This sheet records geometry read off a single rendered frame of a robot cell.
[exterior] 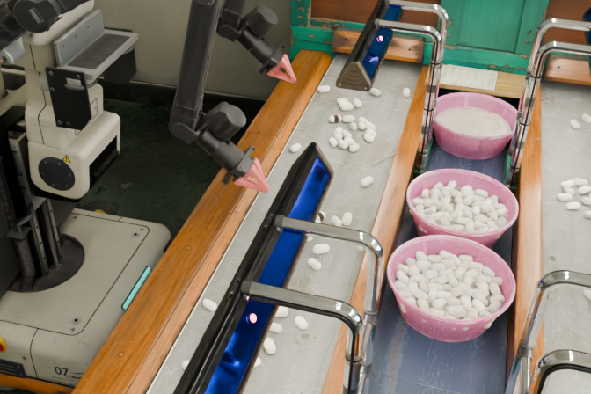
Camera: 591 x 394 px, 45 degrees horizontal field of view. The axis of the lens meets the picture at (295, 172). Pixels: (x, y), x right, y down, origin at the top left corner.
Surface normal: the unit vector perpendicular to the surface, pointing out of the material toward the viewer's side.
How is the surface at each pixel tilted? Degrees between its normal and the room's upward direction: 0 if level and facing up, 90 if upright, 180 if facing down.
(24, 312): 0
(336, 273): 0
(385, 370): 0
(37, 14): 97
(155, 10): 90
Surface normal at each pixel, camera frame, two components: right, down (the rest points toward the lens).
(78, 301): 0.02, -0.83
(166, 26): -0.24, 0.54
